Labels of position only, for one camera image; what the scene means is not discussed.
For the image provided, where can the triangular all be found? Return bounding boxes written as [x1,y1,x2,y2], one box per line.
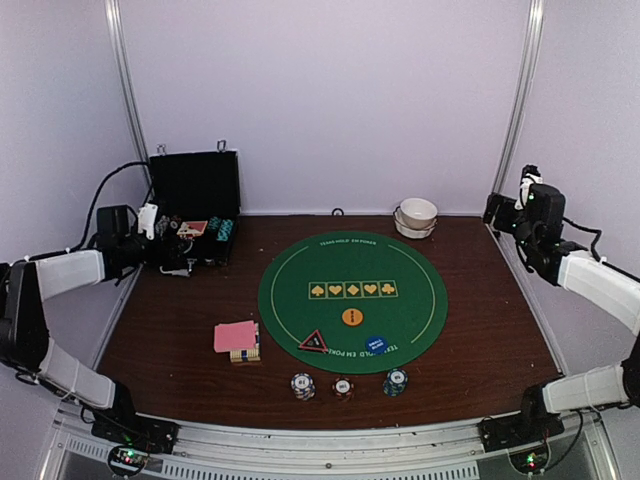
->
[298,329,328,354]

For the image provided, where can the orange big blind button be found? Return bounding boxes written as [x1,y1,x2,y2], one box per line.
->
[341,308,364,327]

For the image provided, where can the blue small blind button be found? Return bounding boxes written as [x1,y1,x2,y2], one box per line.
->
[365,335,389,355]

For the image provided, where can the blue peach ten chip stack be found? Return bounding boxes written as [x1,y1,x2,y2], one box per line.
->
[290,372,316,401]

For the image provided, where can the blue green fifty chip stack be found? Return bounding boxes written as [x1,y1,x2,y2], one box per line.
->
[383,368,408,397]

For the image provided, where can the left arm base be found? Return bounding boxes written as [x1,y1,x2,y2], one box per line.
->
[91,416,179,454]

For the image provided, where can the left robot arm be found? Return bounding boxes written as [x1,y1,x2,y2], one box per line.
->
[1,203,193,444]

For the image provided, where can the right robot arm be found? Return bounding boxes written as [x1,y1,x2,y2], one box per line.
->
[483,180,639,442]

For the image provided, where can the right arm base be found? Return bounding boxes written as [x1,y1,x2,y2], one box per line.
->
[477,413,565,453]

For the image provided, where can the teal chips in case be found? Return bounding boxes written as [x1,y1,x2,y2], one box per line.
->
[207,217,235,242]

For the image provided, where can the black poker case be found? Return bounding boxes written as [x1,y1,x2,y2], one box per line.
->
[150,140,241,268]

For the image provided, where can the upper white bowl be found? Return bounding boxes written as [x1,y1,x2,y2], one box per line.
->
[399,197,438,229]

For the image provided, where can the white bowl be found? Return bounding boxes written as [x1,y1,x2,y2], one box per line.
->
[393,209,438,240]
[399,197,438,229]

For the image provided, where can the lower white bowl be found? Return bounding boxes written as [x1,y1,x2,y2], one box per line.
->
[393,209,438,240]

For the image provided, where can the red-backed card deck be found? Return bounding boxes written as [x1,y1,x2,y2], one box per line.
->
[213,320,258,353]

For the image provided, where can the gold blue card box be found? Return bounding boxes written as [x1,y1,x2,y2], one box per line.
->
[229,323,261,364]

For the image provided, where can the round green poker mat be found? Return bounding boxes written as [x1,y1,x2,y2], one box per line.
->
[258,231,448,375]

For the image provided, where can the brown hundred chip stack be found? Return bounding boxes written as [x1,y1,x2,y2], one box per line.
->
[332,377,354,400]

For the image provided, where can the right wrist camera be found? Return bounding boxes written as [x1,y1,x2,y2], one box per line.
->
[519,164,543,207]

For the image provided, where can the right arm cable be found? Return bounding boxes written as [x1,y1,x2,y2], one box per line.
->
[562,215,606,264]

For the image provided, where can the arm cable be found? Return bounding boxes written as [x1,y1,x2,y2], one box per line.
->
[77,159,154,251]
[562,215,606,264]

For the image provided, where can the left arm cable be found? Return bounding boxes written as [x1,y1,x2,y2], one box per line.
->
[77,159,154,251]

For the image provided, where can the right aluminium post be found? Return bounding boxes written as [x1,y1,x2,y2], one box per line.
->
[492,0,545,193]

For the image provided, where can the aluminium post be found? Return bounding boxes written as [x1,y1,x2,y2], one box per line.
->
[492,0,545,193]
[103,0,150,164]

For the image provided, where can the left aluminium post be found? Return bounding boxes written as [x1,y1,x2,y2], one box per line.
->
[103,0,150,164]

